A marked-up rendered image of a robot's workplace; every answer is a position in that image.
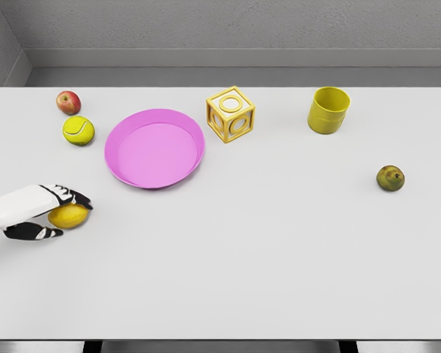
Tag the yellow and white toy cube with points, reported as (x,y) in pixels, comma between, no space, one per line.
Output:
(231,114)

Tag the pink plate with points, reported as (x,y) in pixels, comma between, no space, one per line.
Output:
(154,149)

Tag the yellow tennis ball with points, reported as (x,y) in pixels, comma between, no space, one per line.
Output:
(78,131)

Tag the yellow lemon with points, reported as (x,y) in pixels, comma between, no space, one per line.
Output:
(68,217)

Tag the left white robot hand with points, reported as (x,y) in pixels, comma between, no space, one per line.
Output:
(25,202)

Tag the red apple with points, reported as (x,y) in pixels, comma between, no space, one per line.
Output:
(68,102)

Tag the yellow cup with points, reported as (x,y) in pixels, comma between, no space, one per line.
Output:
(328,110)

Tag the green pear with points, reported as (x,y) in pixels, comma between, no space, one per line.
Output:
(390,178)

